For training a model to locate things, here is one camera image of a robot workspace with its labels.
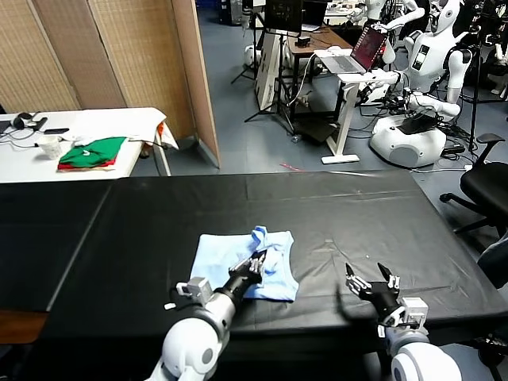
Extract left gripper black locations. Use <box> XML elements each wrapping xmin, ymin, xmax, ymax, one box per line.
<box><xmin>221</xmin><ymin>248</ymin><xmax>269</xmax><ymax>298</ymax></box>

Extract black open laptop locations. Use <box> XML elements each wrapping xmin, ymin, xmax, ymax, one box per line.
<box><xmin>301</xmin><ymin>0</ymin><xmax>329</xmax><ymax>33</ymax></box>

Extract white side table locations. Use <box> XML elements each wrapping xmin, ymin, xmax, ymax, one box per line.
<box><xmin>0</xmin><ymin>107</ymin><xmax>172</xmax><ymax>180</ymax></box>

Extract silver open laptop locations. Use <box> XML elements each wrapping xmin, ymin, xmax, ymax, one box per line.
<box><xmin>319</xmin><ymin>25</ymin><xmax>388</xmax><ymax>75</ymax></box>

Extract blue chair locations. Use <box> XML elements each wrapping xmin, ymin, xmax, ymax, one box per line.
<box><xmin>477</xmin><ymin>232</ymin><xmax>508</xmax><ymax>291</ymax></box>

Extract red folded shirt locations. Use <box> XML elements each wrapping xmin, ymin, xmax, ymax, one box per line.
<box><xmin>57</xmin><ymin>152</ymin><xmax>120</xmax><ymax>171</ymax></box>

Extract black office chair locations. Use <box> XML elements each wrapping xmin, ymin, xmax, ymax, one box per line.
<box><xmin>438</xmin><ymin>133</ymin><xmax>508</xmax><ymax>243</ymax></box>

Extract large black tablecloth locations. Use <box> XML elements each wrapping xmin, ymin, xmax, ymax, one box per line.
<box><xmin>41</xmin><ymin>171</ymin><xmax>508</xmax><ymax>350</ymax></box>

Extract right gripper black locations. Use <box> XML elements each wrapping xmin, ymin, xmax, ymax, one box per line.
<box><xmin>344</xmin><ymin>261</ymin><xmax>405</xmax><ymax>318</ymax></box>

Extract white leaning board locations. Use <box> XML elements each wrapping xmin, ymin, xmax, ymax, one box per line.
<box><xmin>253</xmin><ymin>29</ymin><xmax>293</xmax><ymax>114</ymax></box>

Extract black monitor on tripod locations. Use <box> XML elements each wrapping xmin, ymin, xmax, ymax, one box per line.
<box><xmin>264</xmin><ymin>0</ymin><xmax>305</xmax><ymax>33</ymax></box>

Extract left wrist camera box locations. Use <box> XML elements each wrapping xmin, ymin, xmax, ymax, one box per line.
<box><xmin>175</xmin><ymin>276</ymin><xmax>214</xmax><ymax>307</ymax></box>

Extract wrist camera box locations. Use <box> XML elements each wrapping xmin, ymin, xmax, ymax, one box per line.
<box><xmin>387</xmin><ymin>296</ymin><xmax>429</xmax><ymax>329</ymax></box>
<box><xmin>175</xmin><ymin>276</ymin><xmax>214</xmax><ymax>307</ymax></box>

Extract black tripod stand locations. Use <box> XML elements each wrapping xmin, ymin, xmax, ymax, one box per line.
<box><xmin>244</xmin><ymin>31</ymin><xmax>301</xmax><ymax>143</ymax></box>

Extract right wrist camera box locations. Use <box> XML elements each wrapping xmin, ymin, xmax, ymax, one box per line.
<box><xmin>387</xmin><ymin>296</ymin><xmax>429</xmax><ymax>329</ymax></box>

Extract brown wooden desk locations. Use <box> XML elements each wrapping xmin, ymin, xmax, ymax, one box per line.
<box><xmin>287</xmin><ymin>26</ymin><xmax>364</xmax><ymax>120</ymax></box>

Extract small black tablecloth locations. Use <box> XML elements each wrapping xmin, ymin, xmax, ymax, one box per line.
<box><xmin>0</xmin><ymin>180</ymin><xmax>114</xmax><ymax>314</ymax></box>

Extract white background humanoid robot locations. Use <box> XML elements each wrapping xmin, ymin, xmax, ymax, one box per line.
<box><xmin>348</xmin><ymin>0</ymin><xmax>425</xmax><ymax>31</ymax></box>

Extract white standing laptop desk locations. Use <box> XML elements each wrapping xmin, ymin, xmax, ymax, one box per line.
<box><xmin>313</xmin><ymin>49</ymin><xmax>402</xmax><ymax>166</ymax></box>

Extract black pole stand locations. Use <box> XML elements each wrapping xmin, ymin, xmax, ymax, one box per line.
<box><xmin>462</xmin><ymin>23</ymin><xmax>508</xmax><ymax>154</ymax></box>

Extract white cloth pile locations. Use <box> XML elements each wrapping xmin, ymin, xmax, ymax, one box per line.
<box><xmin>61</xmin><ymin>109</ymin><xmax>179</xmax><ymax>151</ymax></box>

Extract wooden folding screen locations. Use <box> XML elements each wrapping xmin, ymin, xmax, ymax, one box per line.
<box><xmin>0</xmin><ymin>0</ymin><xmax>221</xmax><ymax>170</ymax></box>

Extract white paper cup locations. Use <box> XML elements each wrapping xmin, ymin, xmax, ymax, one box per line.
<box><xmin>36</xmin><ymin>136</ymin><xmax>63</xmax><ymax>160</ymax></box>

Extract black light stand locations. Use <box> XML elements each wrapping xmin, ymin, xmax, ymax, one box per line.
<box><xmin>232</xmin><ymin>7</ymin><xmax>263</xmax><ymax>84</ymax></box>

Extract black headphones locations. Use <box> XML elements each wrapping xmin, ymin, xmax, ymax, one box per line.
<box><xmin>13</xmin><ymin>112</ymin><xmax>36</xmax><ymax>129</ymax></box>

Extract light blue t-shirt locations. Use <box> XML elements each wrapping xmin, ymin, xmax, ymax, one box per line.
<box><xmin>189</xmin><ymin>225</ymin><xmax>298</xmax><ymax>305</ymax></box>

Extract green folded shirt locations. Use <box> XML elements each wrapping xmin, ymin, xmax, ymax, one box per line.
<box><xmin>59</xmin><ymin>137</ymin><xmax>128</xmax><ymax>167</ymax></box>

